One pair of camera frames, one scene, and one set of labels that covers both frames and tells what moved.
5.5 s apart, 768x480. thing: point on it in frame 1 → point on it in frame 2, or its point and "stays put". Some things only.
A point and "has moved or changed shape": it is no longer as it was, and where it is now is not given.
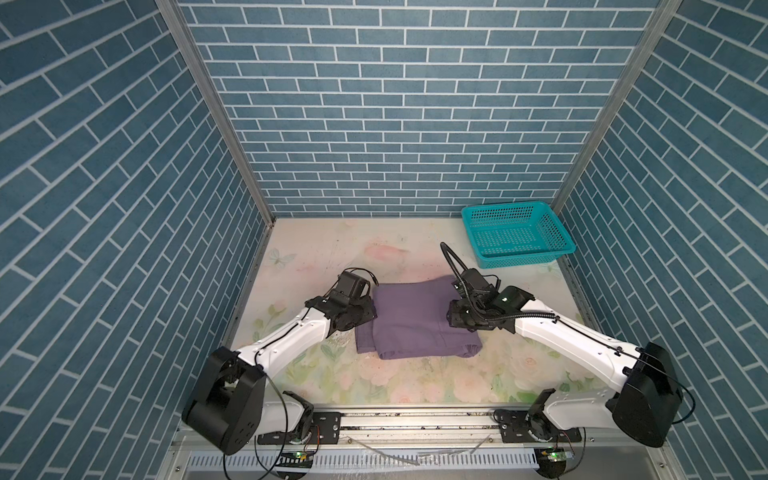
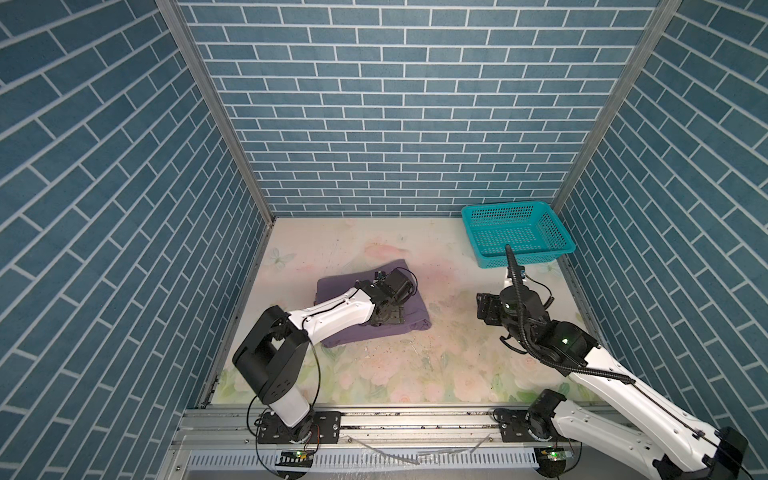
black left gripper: (370, 311) → (398, 315)
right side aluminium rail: (568, 273) stays put
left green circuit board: (298, 459) stays put
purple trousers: (411, 323) has moved or changed shape
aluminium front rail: (427, 434) stays put
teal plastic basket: (515, 233) stays put
